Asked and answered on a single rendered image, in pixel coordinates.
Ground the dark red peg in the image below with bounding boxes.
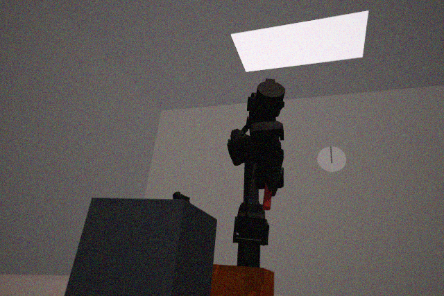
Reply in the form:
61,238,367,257
262,183,272,210

